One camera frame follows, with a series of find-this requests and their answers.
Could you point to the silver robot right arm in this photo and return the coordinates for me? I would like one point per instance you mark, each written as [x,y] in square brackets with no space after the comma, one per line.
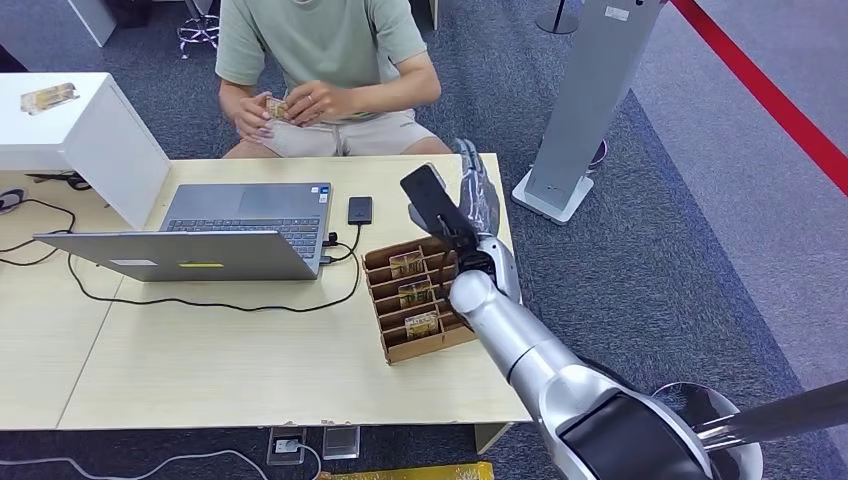
[530,351]

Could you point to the grey laptop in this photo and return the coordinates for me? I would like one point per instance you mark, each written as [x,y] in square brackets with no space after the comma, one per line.
[199,255]

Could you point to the black scissors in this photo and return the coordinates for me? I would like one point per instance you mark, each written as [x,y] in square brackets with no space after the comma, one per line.
[63,179]

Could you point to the person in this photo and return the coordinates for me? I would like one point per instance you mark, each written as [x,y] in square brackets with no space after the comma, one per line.
[324,40]

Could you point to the person's right forearm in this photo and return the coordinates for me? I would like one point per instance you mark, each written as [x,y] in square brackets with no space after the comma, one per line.
[235,96]

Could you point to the person's left hand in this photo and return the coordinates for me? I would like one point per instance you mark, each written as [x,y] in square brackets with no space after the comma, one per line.
[314,102]

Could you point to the person's left forearm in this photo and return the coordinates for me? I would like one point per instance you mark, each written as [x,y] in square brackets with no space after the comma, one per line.
[391,83]

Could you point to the gold printed card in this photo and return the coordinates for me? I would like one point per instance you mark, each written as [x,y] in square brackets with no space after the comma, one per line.
[416,293]
[405,265]
[277,108]
[48,98]
[422,324]

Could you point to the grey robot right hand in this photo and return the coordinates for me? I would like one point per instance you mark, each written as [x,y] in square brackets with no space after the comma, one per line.
[478,199]

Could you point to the chrome chair base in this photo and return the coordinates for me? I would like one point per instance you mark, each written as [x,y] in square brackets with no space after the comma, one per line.
[197,30]

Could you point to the wooden slotted card holder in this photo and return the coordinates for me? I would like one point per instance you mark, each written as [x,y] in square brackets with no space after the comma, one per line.
[411,350]

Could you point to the floor power socket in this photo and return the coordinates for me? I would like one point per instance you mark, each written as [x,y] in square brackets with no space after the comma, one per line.
[287,446]

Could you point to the dark stanchion base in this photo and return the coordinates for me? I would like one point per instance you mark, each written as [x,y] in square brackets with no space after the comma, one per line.
[556,23]

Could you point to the white furniture panel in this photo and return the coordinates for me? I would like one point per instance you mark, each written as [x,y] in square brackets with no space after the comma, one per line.
[93,16]

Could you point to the chrome stanchion dome base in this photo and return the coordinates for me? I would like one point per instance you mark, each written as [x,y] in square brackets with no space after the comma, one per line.
[689,404]

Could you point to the clear floor socket cover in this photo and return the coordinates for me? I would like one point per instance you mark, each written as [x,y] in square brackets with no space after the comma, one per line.
[341,442]

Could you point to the white cabinet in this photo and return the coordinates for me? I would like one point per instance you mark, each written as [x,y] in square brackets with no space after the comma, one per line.
[99,139]

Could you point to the grey kiosk stand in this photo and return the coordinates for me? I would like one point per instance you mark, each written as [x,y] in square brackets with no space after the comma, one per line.
[583,99]

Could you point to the yellow floor mat edge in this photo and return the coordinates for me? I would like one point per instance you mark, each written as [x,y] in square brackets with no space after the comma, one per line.
[411,472]

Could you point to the person's right hand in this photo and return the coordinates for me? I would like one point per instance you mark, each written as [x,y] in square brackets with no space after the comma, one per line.
[252,119]

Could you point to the chrome stanchion post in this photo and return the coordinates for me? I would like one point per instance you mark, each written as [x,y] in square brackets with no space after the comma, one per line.
[775,417]

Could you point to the black portable drive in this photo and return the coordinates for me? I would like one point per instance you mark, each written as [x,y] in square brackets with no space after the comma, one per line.
[360,210]

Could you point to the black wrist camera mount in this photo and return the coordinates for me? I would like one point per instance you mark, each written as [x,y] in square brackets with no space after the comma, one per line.
[434,202]

